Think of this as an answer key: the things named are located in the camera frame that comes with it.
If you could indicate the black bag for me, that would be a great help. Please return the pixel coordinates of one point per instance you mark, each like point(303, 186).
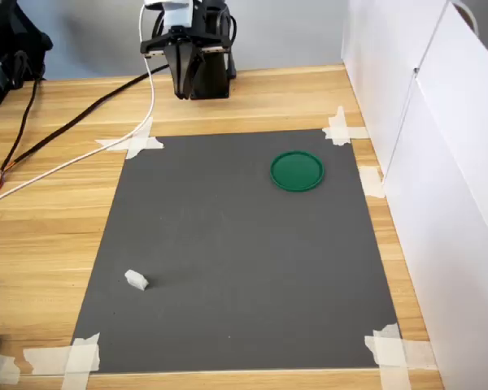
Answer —
point(8, 48)

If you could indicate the dark grey mat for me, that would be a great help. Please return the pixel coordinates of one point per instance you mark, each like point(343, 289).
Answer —
point(236, 252)

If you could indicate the round green lid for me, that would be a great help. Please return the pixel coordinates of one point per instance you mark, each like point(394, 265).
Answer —
point(297, 171)

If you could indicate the white partition board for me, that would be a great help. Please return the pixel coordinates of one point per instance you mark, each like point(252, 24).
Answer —
point(382, 61)
point(451, 203)

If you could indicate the white camera box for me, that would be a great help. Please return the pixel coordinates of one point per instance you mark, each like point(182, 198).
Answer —
point(177, 10)

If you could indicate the small white plastic terminal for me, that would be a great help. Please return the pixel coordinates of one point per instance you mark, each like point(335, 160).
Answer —
point(136, 279)

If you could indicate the white masking tape patch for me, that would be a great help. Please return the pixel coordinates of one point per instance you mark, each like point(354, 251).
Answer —
point(79, 359)
point(394, 355)
point(0, 367)
point(371, 181)
point(343, 129)
point(136, 142)

